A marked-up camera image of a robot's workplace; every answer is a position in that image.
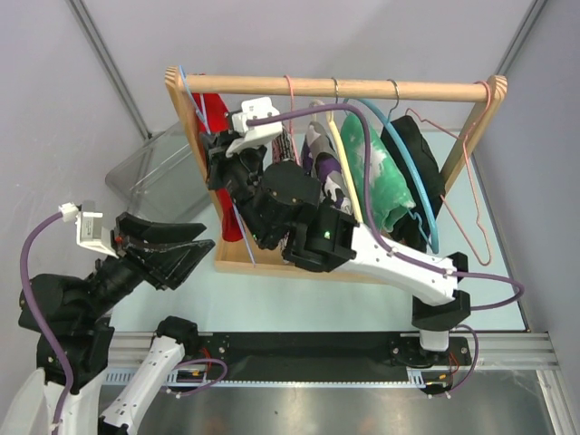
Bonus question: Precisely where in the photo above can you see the cream wooden hanger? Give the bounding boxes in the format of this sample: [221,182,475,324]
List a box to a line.
[325,111,363,224]

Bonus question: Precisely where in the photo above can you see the clear plastic bin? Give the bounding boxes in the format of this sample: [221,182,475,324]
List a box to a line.
[105,123,210,223]

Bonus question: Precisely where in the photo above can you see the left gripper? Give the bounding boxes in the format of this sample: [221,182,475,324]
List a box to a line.
[80,208,217,319]

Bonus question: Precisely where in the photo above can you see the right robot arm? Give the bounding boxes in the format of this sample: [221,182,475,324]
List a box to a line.
[200,131,471,363]

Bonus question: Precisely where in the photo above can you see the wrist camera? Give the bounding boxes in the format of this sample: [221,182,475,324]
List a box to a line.
[226,96,283,158]
[58,200,118,258]

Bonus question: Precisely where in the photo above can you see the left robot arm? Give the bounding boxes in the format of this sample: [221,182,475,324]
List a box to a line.
[18,203,214,434]

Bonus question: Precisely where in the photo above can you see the blue plastic hanger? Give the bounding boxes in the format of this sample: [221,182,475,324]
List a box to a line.
[359,99,440,254]

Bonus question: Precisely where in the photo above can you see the wooden clothes rack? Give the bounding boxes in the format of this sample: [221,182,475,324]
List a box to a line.
[165,66,508,284]

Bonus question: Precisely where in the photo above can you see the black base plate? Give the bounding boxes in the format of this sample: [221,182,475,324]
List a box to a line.
[199,332,472,383]

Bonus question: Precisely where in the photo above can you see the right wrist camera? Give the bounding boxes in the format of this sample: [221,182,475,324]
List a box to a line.
[226,96,283,158]

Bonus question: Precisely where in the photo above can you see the light blue wire hanger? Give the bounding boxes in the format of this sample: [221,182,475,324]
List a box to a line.
[179,65,256,266]

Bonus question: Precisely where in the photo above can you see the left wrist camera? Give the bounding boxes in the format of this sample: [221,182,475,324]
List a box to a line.
[58,200,118,258]

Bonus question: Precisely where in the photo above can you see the red trousers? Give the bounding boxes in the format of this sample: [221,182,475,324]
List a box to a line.
[192,93,242,242]

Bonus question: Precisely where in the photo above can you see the black white print trousers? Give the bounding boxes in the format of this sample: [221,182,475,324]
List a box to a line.
[271,127,299,164]

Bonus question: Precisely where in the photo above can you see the purple camouflage trousers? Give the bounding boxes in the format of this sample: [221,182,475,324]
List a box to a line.
[301,121,353,215]

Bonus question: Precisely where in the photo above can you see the aluminium rail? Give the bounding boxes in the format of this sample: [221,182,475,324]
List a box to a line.
[104,332,559,386]

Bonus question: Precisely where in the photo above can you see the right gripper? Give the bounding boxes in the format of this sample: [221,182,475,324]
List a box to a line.
[198,130,275,249]

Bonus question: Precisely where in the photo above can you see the green tie-dye trousers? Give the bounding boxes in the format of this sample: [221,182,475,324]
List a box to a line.
[340,114,415,233]

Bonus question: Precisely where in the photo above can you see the pink wire hanger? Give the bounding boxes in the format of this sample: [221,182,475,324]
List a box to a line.
[284,74,301,166]
[404,80,494,267]

